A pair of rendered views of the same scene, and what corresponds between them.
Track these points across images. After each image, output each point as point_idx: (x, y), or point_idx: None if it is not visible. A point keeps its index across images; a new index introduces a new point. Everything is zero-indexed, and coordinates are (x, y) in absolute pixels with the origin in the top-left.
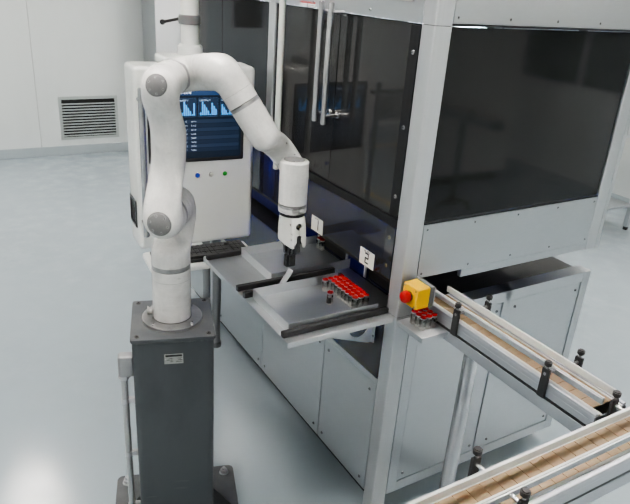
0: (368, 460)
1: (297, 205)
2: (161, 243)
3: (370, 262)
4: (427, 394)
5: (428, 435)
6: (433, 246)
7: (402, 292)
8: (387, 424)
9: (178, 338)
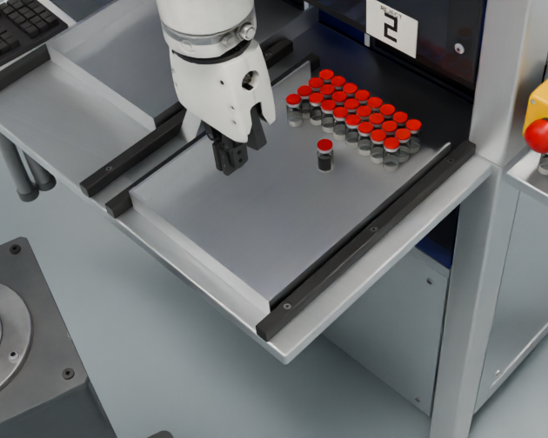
0: (438, 384)
1: (232, 23)
2: None
3: (404, 37)
4: (543, 248)
5: (537, 300)
6: None
7: (536, 130)
8: (478, 336)
9: None
